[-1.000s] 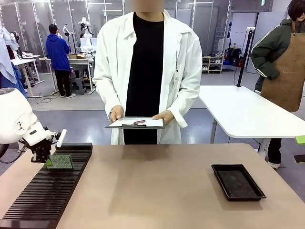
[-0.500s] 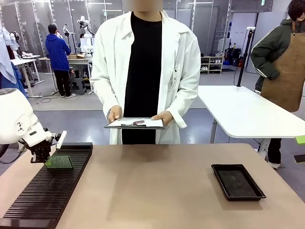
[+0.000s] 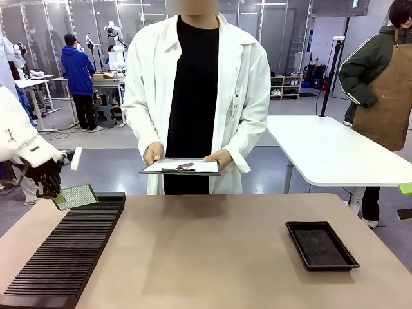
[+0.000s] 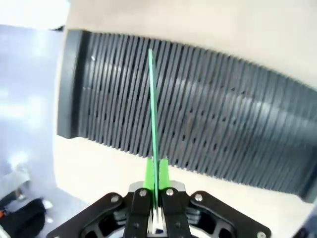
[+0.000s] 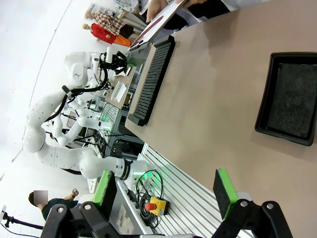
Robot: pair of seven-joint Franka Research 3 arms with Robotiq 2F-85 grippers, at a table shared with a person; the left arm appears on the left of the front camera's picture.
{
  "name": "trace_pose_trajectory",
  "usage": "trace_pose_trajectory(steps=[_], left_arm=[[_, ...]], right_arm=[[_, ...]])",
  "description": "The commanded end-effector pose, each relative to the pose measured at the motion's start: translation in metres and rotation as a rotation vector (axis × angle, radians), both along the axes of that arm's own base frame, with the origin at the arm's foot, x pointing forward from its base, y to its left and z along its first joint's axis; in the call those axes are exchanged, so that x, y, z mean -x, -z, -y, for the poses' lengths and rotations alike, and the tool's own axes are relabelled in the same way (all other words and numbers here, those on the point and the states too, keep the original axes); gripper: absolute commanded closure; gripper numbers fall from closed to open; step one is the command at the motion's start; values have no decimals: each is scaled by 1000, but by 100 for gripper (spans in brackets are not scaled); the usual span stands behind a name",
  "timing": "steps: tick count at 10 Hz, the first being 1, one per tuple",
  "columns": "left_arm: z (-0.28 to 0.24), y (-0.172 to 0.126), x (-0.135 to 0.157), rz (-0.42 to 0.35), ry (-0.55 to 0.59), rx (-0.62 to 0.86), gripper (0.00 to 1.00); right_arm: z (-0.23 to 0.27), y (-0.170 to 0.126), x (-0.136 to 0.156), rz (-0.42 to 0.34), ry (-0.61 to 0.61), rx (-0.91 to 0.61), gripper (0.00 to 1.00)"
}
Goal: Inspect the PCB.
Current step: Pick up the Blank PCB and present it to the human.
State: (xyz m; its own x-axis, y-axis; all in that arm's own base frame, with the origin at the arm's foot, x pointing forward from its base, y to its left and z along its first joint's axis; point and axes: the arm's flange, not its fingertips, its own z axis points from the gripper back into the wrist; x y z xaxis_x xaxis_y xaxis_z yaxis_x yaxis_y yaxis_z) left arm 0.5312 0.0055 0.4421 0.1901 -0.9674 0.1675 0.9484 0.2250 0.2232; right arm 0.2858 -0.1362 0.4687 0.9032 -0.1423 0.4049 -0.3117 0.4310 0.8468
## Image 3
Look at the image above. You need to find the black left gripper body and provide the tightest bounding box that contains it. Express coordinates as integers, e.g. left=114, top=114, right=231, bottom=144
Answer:
left=26, top=159, right=63, bottom=187

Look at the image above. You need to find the green PCB board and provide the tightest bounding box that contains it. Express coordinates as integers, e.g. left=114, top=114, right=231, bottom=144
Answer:
left=51, top=183, right=99, bottom=212

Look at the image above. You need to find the dark grey clipboard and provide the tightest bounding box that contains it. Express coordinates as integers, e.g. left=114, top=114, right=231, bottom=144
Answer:
left=138, top=157, right=222, bottom=176

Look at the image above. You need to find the white paper sheet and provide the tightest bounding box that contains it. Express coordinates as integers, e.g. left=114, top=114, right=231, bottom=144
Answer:
left=143, top=158, right=220, bottom=174

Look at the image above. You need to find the black slotted PCB rack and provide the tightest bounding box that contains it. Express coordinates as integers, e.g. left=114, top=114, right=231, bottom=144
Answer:
left=0, top=192, right=126, bottom=309

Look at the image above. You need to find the person's right hand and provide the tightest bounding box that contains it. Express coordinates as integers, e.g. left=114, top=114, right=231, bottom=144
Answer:
left=144, top=142, right=165, bottom=167

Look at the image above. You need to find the person's left hand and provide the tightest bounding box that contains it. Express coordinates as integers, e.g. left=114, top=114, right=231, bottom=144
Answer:
left=202, top=149, right=232, bottom=167

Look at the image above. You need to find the grey step stool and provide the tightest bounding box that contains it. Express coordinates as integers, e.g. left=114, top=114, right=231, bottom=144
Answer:
left=95, top=103, right=116, bottom=129

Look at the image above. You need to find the black plastic tray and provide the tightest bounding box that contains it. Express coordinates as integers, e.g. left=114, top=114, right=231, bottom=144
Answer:
left=285, top=220, right=361, bottom=272

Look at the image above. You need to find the white rounded table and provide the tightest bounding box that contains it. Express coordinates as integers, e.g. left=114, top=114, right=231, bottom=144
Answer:
left=266, top=115, right=412, bottom=207

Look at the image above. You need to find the white background desk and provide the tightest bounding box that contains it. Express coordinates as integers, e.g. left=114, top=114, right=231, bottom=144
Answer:
left=14, top=73, right=61, bottom=133

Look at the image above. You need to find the person in blue hoodie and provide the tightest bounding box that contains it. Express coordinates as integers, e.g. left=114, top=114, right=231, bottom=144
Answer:
left=60, top=33, right=104, bottom=133

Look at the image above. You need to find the person in brown apron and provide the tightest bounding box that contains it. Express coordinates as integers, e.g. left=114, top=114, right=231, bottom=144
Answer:
left=337, top=0, right=412, bottom=229

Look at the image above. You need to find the wood top background table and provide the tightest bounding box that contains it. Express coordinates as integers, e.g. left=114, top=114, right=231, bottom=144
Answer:
left=51, top=75, right=126, bottom=128

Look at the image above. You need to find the black tripod pole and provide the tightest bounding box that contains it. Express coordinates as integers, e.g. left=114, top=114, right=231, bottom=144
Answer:
left=319, top=35, right=346, bottom=117

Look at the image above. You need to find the white device on black stand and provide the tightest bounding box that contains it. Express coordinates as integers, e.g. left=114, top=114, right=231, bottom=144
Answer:
left=85, top=32, right=99, bottom=73

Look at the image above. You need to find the person in white lab coat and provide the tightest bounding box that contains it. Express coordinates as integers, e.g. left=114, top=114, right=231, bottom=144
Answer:
left=122, top=12, right=272, bottom=196

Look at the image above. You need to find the black bags pile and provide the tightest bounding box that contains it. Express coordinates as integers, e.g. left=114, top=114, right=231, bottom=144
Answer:
left=304, top=63, right=328, bottom=90

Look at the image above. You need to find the wooden shoe shelf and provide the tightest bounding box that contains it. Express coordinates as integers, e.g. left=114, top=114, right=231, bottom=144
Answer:
left=269, top=75, right=303, bottom=100

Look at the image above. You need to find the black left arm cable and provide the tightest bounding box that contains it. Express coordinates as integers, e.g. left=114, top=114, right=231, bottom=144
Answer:
left=0, top=157, right=33, bottom=194

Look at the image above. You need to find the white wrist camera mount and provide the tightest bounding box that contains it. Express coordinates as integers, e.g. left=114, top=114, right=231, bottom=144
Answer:
left=62, top=147, right=82, bottom=171

